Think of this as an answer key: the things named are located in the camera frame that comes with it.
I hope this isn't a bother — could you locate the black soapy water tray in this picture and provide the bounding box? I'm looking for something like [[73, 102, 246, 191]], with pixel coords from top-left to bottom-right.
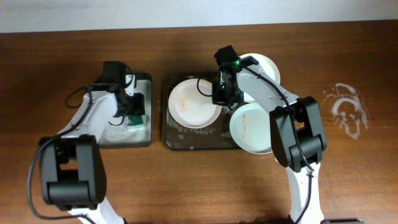
[[99, 73, 152, 149]]

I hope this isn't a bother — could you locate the pink plastic plate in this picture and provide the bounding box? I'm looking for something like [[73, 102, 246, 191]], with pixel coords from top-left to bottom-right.
[[168, 78, 222, 129]]

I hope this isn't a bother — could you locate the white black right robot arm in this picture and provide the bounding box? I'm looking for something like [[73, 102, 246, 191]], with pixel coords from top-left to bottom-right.
[[212, 56, 327, 223]]

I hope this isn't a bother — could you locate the cream plastic plate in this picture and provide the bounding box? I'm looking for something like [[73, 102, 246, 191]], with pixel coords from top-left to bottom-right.
[[239, 53, 280, 85]]

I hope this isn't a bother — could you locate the dark brown tray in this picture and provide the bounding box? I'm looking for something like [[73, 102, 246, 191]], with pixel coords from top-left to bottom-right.
[[162, 72, 239, 151]]

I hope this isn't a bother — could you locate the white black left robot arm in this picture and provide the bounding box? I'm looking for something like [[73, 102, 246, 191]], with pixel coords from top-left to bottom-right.
[[33, 82, 152, 223]]

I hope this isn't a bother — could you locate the green yellow sponge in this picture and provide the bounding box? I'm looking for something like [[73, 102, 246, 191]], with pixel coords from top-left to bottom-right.
[[127, 115, 144, 127]]

